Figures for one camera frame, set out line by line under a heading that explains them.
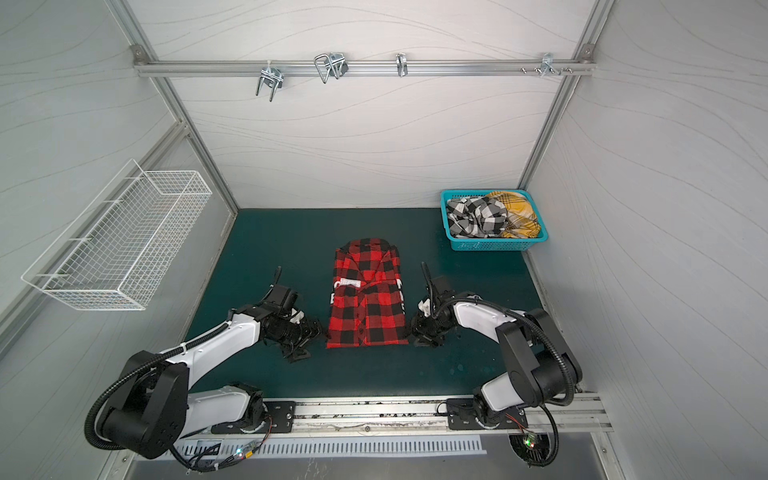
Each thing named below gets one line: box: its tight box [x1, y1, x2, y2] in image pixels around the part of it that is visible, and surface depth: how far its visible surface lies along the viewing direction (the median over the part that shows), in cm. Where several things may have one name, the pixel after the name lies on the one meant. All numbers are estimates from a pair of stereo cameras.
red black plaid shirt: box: [327, 238, 409, 349], surface depth 94 cm
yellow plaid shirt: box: [486, 191, 541, 239], surface depth 106 cm
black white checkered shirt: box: [447, 196, 508, 238], surface depth 107 cm
